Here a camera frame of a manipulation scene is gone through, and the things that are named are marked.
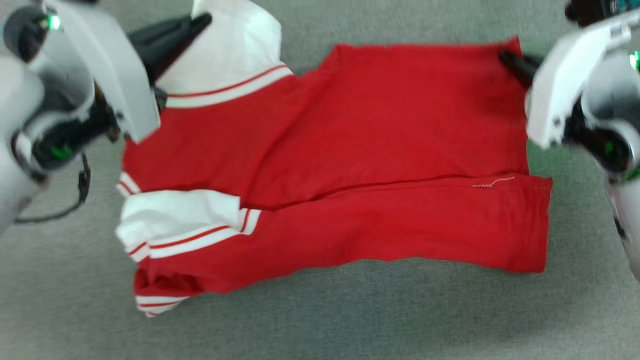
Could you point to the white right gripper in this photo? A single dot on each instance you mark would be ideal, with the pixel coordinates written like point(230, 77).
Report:
point(555, 90)

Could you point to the red and white shirt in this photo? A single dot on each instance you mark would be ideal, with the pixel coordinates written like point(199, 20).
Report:
point(375, 150)

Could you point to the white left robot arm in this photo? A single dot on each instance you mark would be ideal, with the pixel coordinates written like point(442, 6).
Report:
point(30, 100)

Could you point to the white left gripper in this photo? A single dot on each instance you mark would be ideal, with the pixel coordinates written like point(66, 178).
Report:
point(110, 65)

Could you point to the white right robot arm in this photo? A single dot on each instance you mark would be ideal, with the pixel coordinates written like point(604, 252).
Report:
point(615, 125)

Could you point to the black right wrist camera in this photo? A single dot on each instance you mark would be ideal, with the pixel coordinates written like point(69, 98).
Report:
point(590, 12)

